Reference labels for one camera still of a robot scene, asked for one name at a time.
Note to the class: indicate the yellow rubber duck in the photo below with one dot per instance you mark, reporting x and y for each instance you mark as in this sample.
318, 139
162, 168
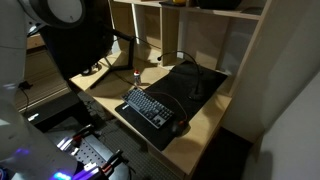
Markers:
179, 1

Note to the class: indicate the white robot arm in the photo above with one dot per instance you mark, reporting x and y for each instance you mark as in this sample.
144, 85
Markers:
24, 149

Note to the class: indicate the perforated metal robot base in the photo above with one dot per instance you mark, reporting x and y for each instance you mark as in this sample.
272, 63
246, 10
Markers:
97, 162

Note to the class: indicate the wooden shelf unit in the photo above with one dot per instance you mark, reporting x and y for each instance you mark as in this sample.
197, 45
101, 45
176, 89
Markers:
202, 34

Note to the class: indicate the black pouch on shelf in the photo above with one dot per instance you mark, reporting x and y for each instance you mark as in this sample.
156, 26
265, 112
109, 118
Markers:
219, 4

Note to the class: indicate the dark mechanical keyboard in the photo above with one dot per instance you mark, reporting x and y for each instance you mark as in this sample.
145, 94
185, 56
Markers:
150, 109

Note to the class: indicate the black desk mat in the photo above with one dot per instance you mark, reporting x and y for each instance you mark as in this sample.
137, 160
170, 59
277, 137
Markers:
172, 91

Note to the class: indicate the white glue bottle red cap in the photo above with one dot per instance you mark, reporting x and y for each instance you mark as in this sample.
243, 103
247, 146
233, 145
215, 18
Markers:
137, 78

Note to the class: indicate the black gooseneck microphone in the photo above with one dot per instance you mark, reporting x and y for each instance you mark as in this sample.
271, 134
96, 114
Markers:
195, 93

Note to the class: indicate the black computer mouse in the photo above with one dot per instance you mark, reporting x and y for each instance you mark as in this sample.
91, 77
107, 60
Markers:
178, 128

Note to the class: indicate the black monitor stand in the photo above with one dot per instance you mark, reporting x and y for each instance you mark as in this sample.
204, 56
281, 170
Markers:
124, 61

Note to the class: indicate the black flat tray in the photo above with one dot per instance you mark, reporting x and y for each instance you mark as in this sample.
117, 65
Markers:
170, 3

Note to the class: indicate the black monitor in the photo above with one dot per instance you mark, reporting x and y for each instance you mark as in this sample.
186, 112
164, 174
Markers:
77, 49

